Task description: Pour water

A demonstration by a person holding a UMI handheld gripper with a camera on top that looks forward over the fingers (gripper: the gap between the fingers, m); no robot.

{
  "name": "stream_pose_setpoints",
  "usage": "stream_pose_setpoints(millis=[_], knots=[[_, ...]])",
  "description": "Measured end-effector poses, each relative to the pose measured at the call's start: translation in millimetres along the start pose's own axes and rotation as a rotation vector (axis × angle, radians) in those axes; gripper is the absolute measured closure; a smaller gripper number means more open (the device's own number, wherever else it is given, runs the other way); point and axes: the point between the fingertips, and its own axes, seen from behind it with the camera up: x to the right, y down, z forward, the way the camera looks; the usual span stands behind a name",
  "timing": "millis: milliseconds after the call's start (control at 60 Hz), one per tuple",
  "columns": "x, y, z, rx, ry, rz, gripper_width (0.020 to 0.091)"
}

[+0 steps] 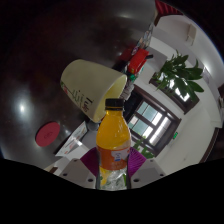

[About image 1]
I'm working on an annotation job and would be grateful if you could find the dark wooden double door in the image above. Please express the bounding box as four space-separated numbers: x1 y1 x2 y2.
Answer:
128 94 183 157

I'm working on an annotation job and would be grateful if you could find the small potted plant white pot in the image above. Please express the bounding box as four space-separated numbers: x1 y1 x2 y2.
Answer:
148 49 205 103

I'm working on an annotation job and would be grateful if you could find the printed white leaflet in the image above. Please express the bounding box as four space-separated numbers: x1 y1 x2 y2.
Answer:
54 120 89 158

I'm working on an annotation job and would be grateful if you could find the colourful round stickers sheet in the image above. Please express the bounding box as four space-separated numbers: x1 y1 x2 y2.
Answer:
136 21 156 51

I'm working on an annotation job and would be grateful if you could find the orange drink bottle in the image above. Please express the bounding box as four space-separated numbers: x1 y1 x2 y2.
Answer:
95 97 132 191

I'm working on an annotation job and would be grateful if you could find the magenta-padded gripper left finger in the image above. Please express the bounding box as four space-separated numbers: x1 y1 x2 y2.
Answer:
59 147 101 190

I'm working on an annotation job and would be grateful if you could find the red carpeted staircase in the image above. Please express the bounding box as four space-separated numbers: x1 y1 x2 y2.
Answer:
154 0 184 16

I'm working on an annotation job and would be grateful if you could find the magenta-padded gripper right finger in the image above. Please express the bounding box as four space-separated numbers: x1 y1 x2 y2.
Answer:
127 146 167 190

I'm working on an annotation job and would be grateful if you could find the pale yellow cup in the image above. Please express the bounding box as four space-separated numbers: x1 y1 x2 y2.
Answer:
59 59 129 124

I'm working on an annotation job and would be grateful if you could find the dark framed window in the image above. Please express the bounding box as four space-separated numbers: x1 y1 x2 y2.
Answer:
149 71 201 105

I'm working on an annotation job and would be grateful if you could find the flat round red coaster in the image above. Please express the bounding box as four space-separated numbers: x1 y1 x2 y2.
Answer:
35 121 61 148

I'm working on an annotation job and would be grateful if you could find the white wall radiator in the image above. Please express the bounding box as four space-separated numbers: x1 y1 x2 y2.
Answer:
184 23 198 46

